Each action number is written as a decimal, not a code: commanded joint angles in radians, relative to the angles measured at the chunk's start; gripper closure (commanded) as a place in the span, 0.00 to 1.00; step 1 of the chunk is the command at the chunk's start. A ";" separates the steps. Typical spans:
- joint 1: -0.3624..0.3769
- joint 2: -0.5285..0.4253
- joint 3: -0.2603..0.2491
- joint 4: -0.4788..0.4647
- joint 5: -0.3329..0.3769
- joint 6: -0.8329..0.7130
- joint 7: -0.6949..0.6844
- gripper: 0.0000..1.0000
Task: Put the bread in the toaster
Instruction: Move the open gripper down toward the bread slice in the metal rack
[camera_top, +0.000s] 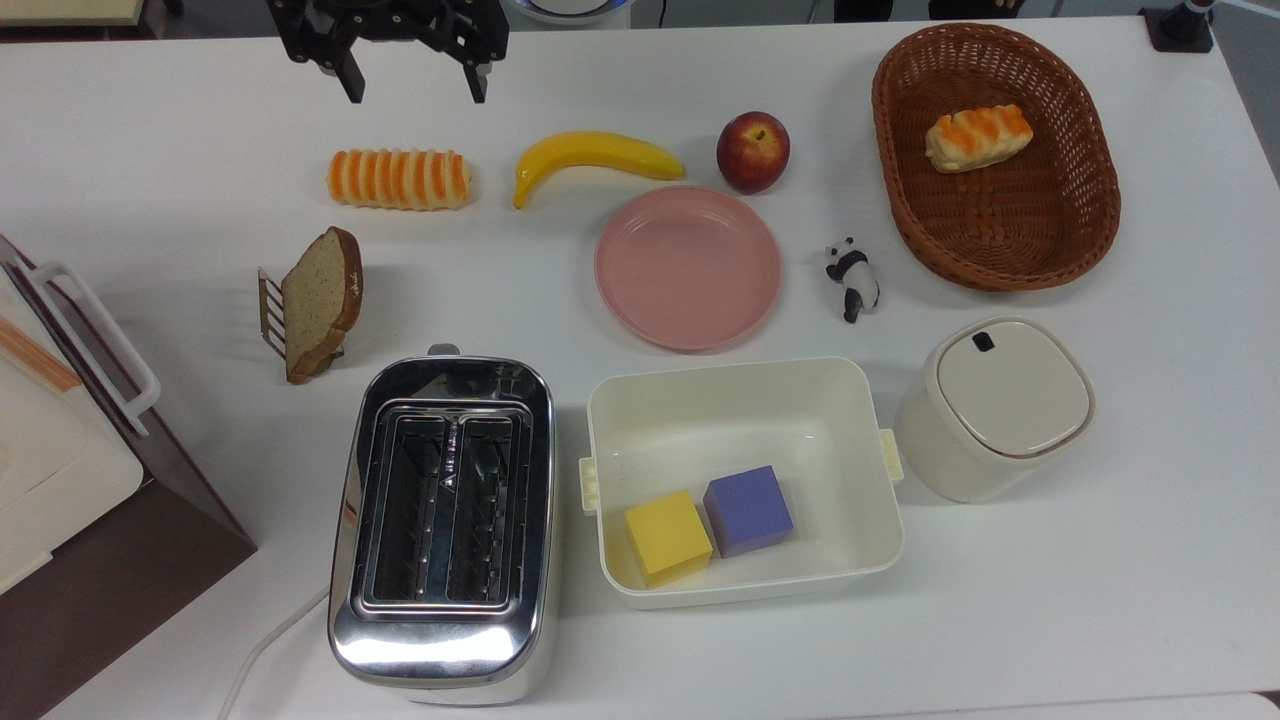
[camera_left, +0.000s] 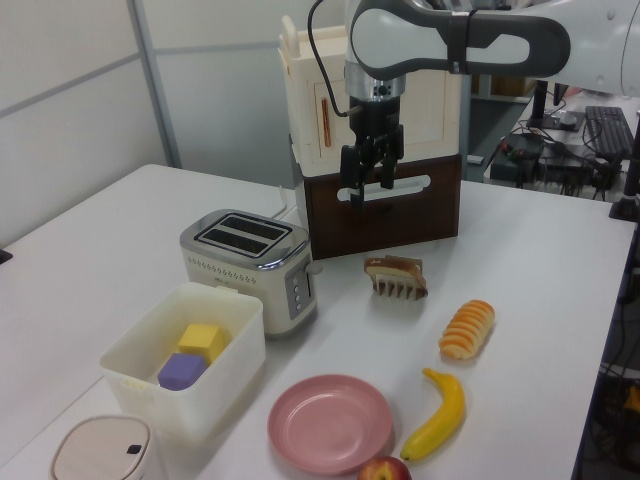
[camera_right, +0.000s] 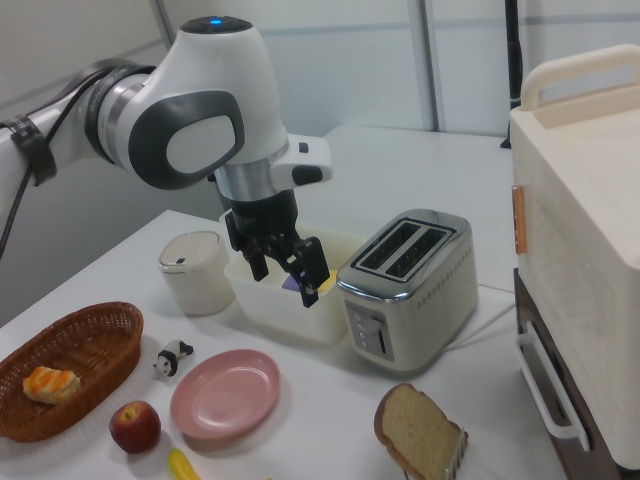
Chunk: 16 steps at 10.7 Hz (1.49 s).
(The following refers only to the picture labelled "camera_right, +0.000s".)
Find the pink plate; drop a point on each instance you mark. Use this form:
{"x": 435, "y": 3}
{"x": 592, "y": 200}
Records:
{"x": 225, "y": 395}

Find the panda figurine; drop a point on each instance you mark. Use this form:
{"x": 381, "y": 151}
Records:
{"x": 170, "y": 357}

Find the purple toy item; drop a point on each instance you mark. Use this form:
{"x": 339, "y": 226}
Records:
{"x": 290, "y": 284}

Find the red apple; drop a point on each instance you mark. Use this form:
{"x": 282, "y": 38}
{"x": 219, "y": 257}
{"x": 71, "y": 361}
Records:
{"x": 135, "y": 426}

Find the cream toy microwave oven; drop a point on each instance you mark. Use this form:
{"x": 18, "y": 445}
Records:
{"x": 580, "y": 260}

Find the cream and chrome toaster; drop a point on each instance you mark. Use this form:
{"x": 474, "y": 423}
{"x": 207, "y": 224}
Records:
{"x": 407, "y": 295}

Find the yellow banana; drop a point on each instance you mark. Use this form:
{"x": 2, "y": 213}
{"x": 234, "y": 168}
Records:
{"x": 181, "y": 465}

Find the glazed pastry toy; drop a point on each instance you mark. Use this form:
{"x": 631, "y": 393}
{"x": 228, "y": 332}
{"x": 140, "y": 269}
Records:
{"x": 51, "y": 384}

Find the yellow toy item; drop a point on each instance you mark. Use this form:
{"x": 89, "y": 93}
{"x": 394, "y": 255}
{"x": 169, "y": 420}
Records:
{"x": 327, "y": 280}

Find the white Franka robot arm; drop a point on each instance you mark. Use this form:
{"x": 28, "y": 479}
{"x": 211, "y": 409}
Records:
{"x": 200, "y": 90}

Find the brown bread slice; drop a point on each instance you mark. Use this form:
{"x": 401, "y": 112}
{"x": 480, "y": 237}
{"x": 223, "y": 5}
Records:
{"x": 417, "y": 432}

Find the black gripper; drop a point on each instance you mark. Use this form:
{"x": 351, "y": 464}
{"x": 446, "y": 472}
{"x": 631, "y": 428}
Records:
{"x": 261, "y": 216}

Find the black pole stand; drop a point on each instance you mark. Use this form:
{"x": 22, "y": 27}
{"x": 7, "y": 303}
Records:
{"x": 513, "y": 55}

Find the brown wicker basket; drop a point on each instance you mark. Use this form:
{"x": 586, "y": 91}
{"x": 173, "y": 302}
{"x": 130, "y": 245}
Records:
{"x": 75, "y": 360}

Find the white lidded canister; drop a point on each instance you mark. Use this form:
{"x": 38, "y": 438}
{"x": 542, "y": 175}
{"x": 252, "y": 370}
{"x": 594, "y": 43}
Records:
{"x": 194, "y": 272}

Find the translucent white plastic bin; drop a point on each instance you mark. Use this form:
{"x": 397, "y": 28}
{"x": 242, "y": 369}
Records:
{"x": 295, "y": 310}

